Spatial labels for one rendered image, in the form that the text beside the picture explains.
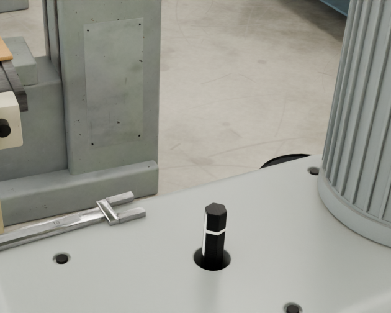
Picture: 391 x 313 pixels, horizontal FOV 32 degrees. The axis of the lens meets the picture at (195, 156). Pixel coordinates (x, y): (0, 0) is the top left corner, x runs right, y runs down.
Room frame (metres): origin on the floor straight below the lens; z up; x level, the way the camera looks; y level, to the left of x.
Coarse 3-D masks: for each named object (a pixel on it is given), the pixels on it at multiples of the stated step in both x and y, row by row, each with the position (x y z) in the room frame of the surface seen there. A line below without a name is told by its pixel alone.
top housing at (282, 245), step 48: (192, 192) 0.62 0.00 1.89; (240, 192) 0.63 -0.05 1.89; (288, 192) 0.63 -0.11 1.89; (48, 240) 0.53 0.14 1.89; (96, 240) 0.53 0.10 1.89; (144, 240) 0.54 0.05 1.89; (192, 240) 0.54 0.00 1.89; (240, 240) 0.54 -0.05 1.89; (288, 240) 0.55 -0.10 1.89; (336, 240) 0.55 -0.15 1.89; (0, 288) 0.46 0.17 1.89; (48, 288) 0.46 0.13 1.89; (96, 288) 0.46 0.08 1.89; (144, 288) 0.47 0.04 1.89; (192, 288) 0.47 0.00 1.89; (240, 288) 0.47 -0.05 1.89; (288, 288) 0.48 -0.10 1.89; (336, 288) 0.48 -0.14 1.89; (384, 288) 0.49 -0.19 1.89
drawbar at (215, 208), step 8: (208, 208) 0.52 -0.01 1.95; (216, 208) 0.52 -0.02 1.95; (224, 208) 0.52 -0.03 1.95; (208, 216) 0.51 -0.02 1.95; (216, 216) 0.51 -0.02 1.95; (224, 216) 0.51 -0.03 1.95; (208, 224) 0.51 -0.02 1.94; (216, 224) 0.51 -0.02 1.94; (224, 224) 0.51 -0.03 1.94; (224, 232) 0.51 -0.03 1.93; (208, 240) 0.51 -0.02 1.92; (216, 240) 0.51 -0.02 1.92; (224, 240) 0.51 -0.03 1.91; (208, 248) 0.51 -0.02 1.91; (216, 248) 0.51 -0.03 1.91; (208, 256) 0.51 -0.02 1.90; (216, 256) 0.51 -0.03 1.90; (208, 264) 0.51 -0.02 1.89; (216, 264) 0.51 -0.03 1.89
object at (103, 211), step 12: (96, 204) 0.58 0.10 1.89; (108, 204) 0.58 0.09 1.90; (120, 204) 0.59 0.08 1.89; (72, 216) 0.56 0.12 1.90; (84, 216) 0.56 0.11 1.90; (96, 216) 0.56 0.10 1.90; (108, 216) 0.56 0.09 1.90; (120, 216) 0.56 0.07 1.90; (132, 216) 0.57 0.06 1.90; (144, 216) 0.57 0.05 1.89; (24, 228) 0.54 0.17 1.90; (36, 228) 0.54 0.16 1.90; (48, 228) 0.54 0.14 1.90; (60, 228) 0.54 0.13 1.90; (72, 228) 0.54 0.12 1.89; (0, 240) 0.51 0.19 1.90; (12, 240) 0.52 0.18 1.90; (24, 240) 0.52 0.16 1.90; (36, 240) 0.52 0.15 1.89
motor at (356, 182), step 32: (352, 0) 0.64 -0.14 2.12; (384, 0) 0.59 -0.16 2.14; (352, 32) 0.62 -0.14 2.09; (384, 32) 0.58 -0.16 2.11; (352, 64) 0.62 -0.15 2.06; (384, 64) 0.57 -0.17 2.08; (352, 96) 0.60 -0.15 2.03; (384, 96) 0.57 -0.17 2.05; (352, 128) 0.59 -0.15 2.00; (384, 128) 0.56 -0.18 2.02; (352, 160) 0.59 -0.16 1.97; (384, 160) 0.56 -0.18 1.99; (320, 192) 0.62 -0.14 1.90; (352, 192) 0.58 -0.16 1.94; (384, 192) 0.56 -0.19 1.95; (352, 224) 0.57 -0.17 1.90; (384, 224) 0.55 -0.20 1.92
